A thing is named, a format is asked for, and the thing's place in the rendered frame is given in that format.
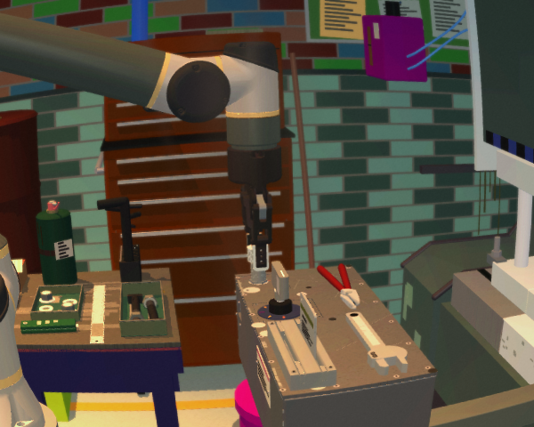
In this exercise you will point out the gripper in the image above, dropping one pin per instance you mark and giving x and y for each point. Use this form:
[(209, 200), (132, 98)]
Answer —
[(253, 165)]

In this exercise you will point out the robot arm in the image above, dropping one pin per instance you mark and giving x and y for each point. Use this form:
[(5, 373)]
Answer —
[(84, 62)]

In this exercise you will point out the grey reset knob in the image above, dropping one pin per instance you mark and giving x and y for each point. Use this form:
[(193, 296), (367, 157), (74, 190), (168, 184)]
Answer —
[(258, 277)]

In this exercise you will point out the grey black selector knob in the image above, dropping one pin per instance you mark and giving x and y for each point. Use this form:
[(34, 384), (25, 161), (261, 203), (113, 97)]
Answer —
[(279, 284)]

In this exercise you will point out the cream green batch tag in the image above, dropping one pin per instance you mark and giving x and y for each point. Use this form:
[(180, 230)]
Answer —
[(310, 322)]

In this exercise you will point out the green white press machine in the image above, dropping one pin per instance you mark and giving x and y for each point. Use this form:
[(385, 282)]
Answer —
[(485, 311)]

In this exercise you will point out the brown pole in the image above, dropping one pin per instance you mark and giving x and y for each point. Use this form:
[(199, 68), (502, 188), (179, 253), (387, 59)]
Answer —
[(303, 169)]

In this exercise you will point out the orange-brown drawer cabinet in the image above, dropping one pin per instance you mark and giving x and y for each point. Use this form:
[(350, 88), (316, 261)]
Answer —
[(182, 213)]

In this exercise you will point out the black stand tool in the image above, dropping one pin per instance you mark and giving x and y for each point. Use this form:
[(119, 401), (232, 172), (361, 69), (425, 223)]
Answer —
[(130, 262)]

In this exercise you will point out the grey cylinder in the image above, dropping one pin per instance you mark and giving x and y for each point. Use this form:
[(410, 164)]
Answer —
[(152, 308)]

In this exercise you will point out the dark cylinder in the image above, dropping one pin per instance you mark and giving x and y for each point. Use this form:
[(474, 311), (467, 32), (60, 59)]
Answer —
[(134, 306)]

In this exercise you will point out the green tray with cylinders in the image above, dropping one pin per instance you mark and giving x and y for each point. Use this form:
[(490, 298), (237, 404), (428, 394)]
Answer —
[(142, 324)]

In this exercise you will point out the cream open-end wrench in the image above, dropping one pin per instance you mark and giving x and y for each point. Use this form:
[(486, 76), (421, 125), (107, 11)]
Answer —
[(374, 338)]

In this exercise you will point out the white ruler strip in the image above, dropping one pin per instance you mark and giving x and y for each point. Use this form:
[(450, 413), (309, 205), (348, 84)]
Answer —
[(98, 311)]

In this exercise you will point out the pink round stool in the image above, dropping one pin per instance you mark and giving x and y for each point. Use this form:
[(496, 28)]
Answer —
[(246, 405)]

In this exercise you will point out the grey-brown control box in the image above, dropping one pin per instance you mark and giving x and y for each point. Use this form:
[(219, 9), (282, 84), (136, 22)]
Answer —
[(347, 382)]

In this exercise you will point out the green gas cylinder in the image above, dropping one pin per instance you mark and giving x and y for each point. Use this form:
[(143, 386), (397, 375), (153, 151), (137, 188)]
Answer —
[(57, 240)]

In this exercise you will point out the blue table with brown top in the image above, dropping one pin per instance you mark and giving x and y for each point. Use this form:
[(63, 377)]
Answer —
[(107, 360)]

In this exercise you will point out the green tray with white rings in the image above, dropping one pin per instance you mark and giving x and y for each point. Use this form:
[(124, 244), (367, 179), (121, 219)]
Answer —
[(57, 299)]

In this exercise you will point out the green notice board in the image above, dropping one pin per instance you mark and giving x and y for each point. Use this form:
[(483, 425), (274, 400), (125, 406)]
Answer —
[(342, 18)]

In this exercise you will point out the green circuit board strip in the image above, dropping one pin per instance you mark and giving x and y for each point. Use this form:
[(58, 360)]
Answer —
[(49, 325)]

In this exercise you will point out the blue vertical pipe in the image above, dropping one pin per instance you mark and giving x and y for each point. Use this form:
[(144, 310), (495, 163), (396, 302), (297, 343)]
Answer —
[(139, 18)]

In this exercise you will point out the small cream block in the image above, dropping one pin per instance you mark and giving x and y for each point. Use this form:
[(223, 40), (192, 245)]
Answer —
[(19, 266)]

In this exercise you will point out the lime green box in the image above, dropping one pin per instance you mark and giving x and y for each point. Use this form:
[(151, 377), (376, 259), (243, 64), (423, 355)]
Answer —
[(58, 407)]

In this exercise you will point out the cream tag slot rail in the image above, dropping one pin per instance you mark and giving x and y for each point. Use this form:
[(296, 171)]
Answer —
[(300, 360)]

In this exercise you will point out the purple wall box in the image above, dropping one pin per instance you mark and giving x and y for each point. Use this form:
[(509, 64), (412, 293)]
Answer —
[(394, 49)]

